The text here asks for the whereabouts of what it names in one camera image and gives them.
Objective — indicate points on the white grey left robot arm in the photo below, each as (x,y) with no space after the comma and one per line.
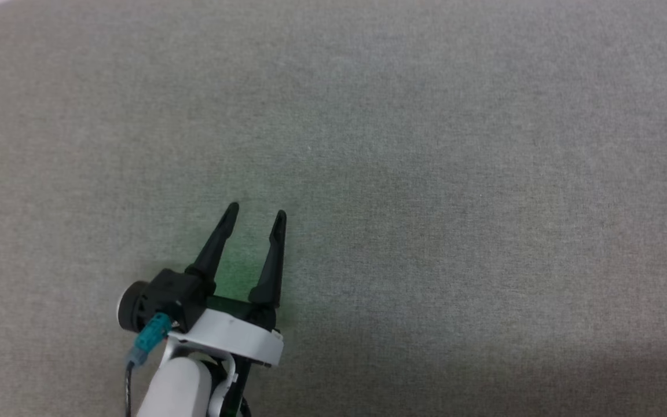
(177,388)

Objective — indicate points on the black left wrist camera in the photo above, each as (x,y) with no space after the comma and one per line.
(165,292)

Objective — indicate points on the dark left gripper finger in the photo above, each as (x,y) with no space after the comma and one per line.
(271,272)
(215,255)

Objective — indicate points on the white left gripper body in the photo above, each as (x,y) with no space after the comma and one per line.
(235,336)

